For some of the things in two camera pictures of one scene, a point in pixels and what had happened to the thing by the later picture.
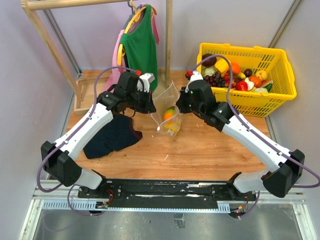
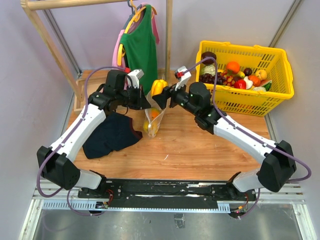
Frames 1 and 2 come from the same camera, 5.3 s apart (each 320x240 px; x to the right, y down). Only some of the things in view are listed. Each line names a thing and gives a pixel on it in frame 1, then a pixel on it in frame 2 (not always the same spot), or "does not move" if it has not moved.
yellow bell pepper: x=222 y=65 to x=157 y=86
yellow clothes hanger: x=136 y=17 does not move
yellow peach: x=262 y=74 does not move
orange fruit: x=236 y=68 does not move
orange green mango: x=169 y=112 to x=154 y=112
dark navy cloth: x=119 y=133 does not move
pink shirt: x=115 y=77 does not move
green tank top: x=140 y=48 does not move
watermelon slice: x=267 y=84 does not move
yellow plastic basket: x=276 y=63 does not move
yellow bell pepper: x=174 y=126 to x=150 y=127
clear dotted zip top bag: x=165 y=113 to x=154 y=117
